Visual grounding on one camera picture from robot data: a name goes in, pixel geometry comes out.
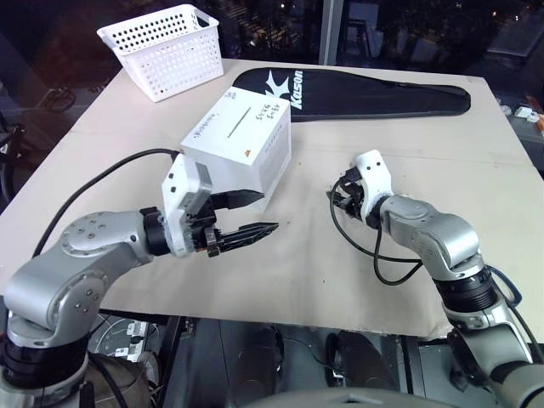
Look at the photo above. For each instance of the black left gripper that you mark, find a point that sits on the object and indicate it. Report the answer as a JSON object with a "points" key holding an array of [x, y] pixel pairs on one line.
{"points": [[203, 229]]}

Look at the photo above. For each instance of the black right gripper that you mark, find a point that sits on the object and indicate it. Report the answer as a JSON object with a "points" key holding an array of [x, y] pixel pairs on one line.
{"points": [[355, 191]]}

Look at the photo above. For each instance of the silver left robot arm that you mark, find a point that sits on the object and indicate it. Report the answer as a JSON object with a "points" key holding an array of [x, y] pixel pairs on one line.
{"points": [[85, 251]]}

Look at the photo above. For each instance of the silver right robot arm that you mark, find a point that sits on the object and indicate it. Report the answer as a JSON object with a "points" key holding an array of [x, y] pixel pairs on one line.
{"points": [[446, 238]]}

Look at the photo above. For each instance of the white box with slot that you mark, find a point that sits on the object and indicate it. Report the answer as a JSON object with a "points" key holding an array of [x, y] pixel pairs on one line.
{"points": [[238, 144]]}

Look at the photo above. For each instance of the black Kason racket bag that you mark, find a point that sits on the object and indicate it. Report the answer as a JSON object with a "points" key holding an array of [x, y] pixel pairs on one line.
{"points": [[361, 98]]}

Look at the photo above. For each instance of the dark rounded shape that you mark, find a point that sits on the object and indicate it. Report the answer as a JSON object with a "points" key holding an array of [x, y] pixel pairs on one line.
{"points": [[361, 359], [259, 357]]}

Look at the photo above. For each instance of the white power strip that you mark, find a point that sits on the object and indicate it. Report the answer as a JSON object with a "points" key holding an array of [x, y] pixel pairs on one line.
{"points": [[127, 340]]}

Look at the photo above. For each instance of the white perforated plastic basket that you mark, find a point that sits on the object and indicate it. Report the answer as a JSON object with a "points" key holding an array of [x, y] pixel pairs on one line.
{"points": [[170, 64]]}

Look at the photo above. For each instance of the small white device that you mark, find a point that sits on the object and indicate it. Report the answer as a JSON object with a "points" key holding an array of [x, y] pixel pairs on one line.
{"points": [[525, 112]]}

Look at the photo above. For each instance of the black stand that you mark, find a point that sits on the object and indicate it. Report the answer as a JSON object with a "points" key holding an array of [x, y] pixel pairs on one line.
{"points": [[10, 157]]}

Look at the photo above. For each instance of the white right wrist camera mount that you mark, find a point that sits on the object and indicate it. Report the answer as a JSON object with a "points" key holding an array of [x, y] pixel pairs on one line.
{"points": [[375, 170]]}

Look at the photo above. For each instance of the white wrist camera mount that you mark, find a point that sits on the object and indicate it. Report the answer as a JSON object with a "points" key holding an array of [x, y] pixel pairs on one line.
{"points": [[174, 200], [375, 170]]}

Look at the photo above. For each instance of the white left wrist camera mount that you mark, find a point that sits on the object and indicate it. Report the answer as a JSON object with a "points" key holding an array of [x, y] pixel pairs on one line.
{"points": [[174, 200]]}

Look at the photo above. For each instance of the grey window frame post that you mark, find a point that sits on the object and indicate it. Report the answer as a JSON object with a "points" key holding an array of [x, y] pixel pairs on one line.
{"points": [[328, 30]]}

